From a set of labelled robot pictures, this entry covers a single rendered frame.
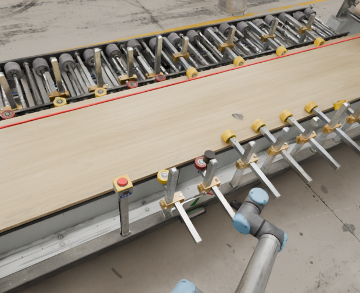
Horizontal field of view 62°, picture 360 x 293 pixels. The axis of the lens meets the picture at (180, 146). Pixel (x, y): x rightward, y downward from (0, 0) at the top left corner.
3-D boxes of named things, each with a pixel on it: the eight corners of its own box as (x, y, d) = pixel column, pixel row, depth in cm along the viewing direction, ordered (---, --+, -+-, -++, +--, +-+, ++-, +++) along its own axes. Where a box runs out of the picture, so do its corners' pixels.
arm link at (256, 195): (245, 196, 137) (255, 181, 142) (238, 209, 146) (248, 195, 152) (264, 207, 134) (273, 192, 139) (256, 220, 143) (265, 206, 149)
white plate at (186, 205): (216, 196, 193) (220, 188, 185) (181, 211, 183) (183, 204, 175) (216, 195, 193) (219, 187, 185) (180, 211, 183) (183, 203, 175)
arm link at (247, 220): (256, 232, 127) (268, 211, 134) (233, 217, 130) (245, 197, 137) (249, 241, 134) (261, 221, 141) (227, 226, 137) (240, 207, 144)
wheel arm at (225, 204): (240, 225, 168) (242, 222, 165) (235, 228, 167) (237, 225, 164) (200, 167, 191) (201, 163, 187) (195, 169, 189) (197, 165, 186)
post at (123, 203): (130, 233, 171) (129, 192, 136) (122, 236, 169) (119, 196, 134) (127, 227, 173) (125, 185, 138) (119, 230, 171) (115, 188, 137)
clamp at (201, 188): (219, 186, 183) (221, 182, 179) (200, 195, 178) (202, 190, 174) (214, 179, 186) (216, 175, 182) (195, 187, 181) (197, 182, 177)
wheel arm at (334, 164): (338, 168, 189) (341, 165, 186) (334, 170, 188) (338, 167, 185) (287, 115, 215) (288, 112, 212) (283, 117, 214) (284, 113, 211)
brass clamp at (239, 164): (256, 164, 185) (259, 159, 181) (239, 171, 180) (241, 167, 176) (251, 157, 188) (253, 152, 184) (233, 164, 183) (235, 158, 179)
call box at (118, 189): (133, 195, 136) (133, 185, 131) (118, 200, 134) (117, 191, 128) (127, 182, 140) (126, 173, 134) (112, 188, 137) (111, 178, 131)
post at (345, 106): (316, 151, 228) (351, 104, 191) (313, 152, 227) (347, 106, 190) (313, 147, 230) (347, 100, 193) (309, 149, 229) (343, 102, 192)
